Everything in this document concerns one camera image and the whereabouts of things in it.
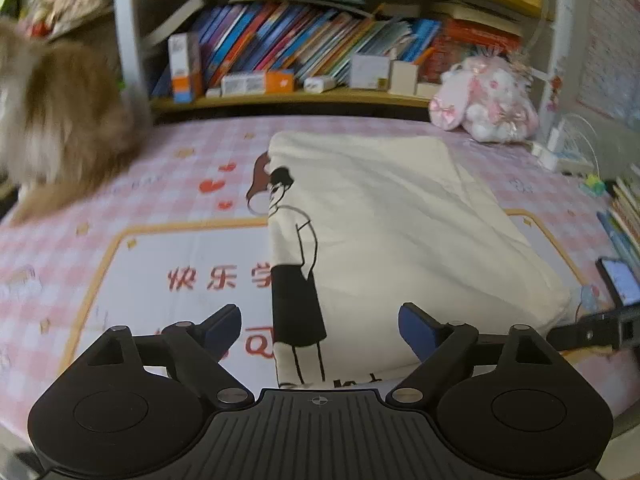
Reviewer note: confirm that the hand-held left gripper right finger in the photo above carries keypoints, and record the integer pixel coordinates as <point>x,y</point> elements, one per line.
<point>417,332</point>

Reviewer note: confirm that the thick grey book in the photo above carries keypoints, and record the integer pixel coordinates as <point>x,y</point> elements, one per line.
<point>175,17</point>

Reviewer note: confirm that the fluffy brown cat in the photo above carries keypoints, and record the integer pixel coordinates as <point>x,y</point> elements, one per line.
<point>65,125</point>

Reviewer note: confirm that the pink rabbit plush toy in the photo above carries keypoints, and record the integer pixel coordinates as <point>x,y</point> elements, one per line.
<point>490,105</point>

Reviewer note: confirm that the green and yellow toy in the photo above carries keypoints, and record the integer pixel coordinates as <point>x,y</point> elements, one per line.
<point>594,186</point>

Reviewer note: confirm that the tiny white box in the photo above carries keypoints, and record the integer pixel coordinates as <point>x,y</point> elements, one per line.
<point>214,93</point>

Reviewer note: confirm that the pale purple note box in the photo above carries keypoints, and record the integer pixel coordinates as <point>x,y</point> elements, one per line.
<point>370,71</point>

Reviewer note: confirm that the stack of notebooks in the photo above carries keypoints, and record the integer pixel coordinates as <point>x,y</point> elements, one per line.
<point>627,210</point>

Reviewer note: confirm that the white plug-in charger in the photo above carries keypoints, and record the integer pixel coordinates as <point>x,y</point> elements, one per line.
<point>555,140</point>

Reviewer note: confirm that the cream T-shirt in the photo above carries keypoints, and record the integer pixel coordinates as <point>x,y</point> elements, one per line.
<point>410,240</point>

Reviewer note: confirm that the orange pencil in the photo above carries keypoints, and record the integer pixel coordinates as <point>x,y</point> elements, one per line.
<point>424,55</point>

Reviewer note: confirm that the black smartphone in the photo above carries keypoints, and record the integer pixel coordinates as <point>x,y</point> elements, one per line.
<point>622,280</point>

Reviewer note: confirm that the wooden bookshelf with white frame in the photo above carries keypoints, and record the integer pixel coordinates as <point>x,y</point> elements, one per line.
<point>300,100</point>

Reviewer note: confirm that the pink checked tablecloth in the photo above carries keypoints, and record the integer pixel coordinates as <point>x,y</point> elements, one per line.
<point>150,185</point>

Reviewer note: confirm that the low cream box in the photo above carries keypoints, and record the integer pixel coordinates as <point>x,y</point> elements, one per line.
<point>427,91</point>

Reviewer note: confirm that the wall poster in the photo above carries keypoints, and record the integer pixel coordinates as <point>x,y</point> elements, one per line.
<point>610,60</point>

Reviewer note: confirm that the cream pen holder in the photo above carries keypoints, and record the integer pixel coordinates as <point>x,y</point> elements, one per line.
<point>402,77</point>

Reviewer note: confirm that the row of colourful books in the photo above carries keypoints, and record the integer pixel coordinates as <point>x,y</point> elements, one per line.
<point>300,35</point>

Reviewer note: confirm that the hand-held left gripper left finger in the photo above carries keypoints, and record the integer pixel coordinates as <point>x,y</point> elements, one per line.
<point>225,330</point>

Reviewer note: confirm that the white power strip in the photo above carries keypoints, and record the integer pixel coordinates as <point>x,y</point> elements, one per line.
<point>570,165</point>

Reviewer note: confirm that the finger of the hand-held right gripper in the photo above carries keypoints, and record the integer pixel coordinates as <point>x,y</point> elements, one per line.
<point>585,332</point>

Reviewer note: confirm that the tall orange and blue box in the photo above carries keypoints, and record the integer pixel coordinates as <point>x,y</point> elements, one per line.
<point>184,70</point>

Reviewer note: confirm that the white plug adapter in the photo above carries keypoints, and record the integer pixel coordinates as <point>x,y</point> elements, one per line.
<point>320,85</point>

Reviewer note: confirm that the long white and orange box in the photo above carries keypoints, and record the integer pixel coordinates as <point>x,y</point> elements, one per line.
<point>255,83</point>

